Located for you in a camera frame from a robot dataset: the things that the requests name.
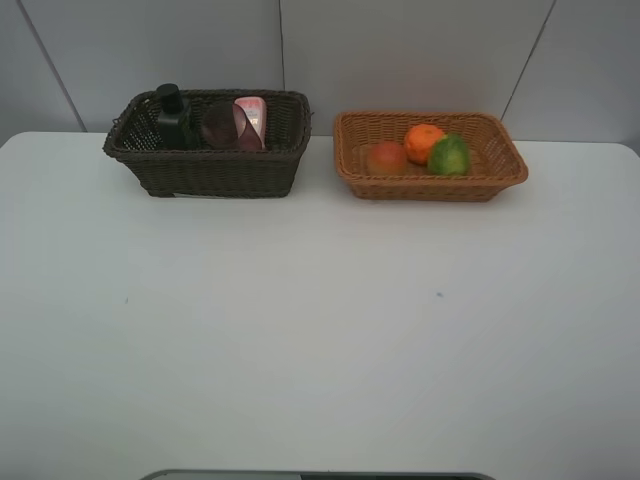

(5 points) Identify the round red-orange bun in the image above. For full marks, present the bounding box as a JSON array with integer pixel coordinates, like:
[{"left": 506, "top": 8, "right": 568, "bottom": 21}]
[{"left": 367, "top": 141, "right": 408, "bottom": 176}]

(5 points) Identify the orange mandarin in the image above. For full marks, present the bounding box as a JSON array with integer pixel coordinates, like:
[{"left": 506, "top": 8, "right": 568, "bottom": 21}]
[{"left": 404, "top": 124, "right": 445, "bottom": 165}]

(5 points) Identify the translucent pink plastic cup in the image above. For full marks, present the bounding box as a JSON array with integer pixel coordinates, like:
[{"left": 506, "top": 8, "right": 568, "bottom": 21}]
[{"left": 201, "top": 102, "right": 264, "bottom": 151}]

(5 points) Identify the pink squeeze tube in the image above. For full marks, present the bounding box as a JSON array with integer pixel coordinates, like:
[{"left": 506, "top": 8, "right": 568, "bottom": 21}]
[{"left": 234, "top": 96, "right": 267, "bottom": 144}]

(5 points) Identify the green avocado-like fruit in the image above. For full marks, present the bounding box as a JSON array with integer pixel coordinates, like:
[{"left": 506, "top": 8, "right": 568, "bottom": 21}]
[{"left": 428, "top": 133, "right": 471, "bottom": 176}]

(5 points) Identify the dark green pump bottle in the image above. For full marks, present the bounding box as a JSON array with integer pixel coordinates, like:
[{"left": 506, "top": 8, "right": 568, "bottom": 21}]
[{"left": 156, "top": 83, "right": 199, "bottom": 150}]

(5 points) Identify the dark brown wicker basket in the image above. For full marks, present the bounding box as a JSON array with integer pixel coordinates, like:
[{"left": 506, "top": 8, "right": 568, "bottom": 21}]
[{"left": 103, "top": 89, "right": 311, "bottom": 198}]

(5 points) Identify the light brown wicker basket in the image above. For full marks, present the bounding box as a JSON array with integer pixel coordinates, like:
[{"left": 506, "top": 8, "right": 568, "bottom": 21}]
[{"left": 333, "top": 111, "right": 528, "bottom": 202}]

